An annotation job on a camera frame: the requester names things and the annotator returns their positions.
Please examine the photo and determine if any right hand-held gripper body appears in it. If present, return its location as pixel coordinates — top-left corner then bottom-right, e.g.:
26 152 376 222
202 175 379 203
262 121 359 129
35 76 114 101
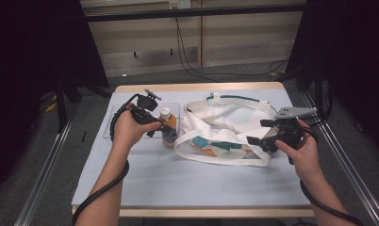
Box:
265 106 319 153

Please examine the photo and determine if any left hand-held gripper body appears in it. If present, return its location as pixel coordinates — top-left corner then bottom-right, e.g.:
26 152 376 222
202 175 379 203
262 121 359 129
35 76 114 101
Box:
130 89 166 130

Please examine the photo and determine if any orange juice bottle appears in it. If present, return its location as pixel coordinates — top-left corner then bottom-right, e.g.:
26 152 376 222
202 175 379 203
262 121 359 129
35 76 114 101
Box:
158 106 179 148

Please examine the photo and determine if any clear plastic container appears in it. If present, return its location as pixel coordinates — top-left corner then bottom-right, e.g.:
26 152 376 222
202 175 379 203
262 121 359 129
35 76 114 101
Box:
102 102 182 149

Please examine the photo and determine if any white printed tote bag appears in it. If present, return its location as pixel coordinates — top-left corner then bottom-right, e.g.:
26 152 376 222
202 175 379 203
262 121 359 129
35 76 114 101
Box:
173 91 280 168

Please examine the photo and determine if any person's left hand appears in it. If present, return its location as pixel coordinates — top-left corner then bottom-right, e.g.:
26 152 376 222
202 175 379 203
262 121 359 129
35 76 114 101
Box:
111 104 162 153

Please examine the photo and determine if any person's right hand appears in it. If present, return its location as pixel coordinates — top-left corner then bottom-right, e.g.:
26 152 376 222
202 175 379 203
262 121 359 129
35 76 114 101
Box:
274 118 321 182

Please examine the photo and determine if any black metal stand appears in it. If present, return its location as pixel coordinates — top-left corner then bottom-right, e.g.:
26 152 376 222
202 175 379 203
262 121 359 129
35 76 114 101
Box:
53 80 82 134
312 62 334 121

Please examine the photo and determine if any light blue table mat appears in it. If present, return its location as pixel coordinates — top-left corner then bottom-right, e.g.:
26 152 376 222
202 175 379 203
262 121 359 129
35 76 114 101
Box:
71 89 312 208

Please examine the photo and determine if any wooden table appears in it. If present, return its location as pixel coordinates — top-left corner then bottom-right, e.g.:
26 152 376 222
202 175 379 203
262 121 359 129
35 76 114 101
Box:
72 82 316 218

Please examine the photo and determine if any dark curtain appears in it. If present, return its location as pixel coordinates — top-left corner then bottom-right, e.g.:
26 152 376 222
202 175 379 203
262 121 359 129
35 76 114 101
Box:
285 0 379 159
0 0 110 200

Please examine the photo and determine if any black horizontal bar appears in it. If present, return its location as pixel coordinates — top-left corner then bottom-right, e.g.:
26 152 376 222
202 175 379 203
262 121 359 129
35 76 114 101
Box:
83 3 306 23

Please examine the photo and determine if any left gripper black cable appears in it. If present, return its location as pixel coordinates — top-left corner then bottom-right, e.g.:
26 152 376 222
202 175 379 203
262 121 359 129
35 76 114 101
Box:
72 93 140 226

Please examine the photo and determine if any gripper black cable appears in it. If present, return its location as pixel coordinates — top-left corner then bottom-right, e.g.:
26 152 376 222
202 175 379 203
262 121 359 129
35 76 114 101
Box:
72 93 140 226
288 125 365 226

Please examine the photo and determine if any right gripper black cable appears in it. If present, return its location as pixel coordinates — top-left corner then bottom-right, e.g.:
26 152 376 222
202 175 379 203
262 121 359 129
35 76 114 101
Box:
288 125 365 226

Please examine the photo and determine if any black floor cable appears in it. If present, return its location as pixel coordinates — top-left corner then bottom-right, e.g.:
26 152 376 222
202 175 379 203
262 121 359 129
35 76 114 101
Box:
173 16 290 83

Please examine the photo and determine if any metal floor rail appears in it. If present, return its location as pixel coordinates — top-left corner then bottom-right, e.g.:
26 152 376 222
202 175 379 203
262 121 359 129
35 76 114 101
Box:
300 90 379 226
13 105 77 226

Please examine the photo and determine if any white wall socket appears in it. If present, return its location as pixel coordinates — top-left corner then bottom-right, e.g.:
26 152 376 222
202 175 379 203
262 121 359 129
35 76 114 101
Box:
168 0 191 9

